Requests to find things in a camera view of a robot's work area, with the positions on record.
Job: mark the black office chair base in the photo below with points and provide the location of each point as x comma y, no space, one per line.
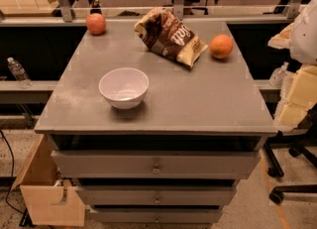
292,163

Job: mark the bottom grey drawer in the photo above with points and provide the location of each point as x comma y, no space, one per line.
156,215

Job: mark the white bowl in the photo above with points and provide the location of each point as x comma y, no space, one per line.
124,88

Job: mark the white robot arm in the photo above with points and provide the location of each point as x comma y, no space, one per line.
298,92

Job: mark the grey drawer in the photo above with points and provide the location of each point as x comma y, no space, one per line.
156,215
159,196
155,164

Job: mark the red apple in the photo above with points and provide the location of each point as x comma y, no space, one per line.
95,23

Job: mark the grey drawer cabinet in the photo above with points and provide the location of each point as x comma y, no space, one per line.
212,107

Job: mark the clear plastic water bottle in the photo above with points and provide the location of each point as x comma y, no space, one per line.
19,72

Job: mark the orange fruit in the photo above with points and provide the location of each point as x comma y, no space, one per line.
221,46

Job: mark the light wooden open drawer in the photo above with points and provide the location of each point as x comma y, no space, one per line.
47,201

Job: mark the middle grey drawer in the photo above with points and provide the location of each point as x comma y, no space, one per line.
159,196

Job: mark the top grey drawer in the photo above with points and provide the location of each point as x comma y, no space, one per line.
155,164

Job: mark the clear sanitizer bottle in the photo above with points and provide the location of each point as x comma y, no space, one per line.
277,76

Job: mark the brown chip bag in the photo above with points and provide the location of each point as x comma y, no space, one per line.
166,36

